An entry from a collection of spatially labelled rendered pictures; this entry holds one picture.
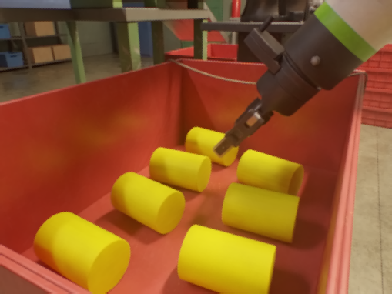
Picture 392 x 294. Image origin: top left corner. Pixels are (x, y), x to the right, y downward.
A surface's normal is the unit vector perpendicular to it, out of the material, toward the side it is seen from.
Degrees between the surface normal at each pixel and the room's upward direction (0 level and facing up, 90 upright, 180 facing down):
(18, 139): 90
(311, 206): 0
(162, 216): 90
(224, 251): 25
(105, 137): 90
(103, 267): 90
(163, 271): 0
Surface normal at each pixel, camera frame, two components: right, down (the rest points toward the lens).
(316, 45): -0.62, 0.13
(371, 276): 0.00, -0.91
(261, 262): -0.17, -0.67
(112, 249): 0.84, 0.22
